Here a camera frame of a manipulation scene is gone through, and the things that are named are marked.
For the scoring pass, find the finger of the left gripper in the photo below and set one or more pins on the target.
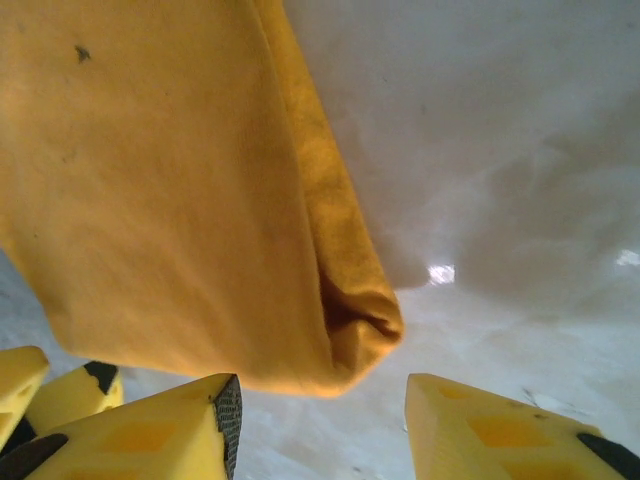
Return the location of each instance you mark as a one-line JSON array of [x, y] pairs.
[[75, 400], [20, 380]]

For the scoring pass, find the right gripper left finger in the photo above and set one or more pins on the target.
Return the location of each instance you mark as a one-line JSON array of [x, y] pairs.
[[150, 440]]

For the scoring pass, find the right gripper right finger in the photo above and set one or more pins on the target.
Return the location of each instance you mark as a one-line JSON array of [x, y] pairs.
[[490, 445]]

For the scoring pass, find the yellow t-shirt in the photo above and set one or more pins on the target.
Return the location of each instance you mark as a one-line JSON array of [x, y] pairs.
[[150, 200]]

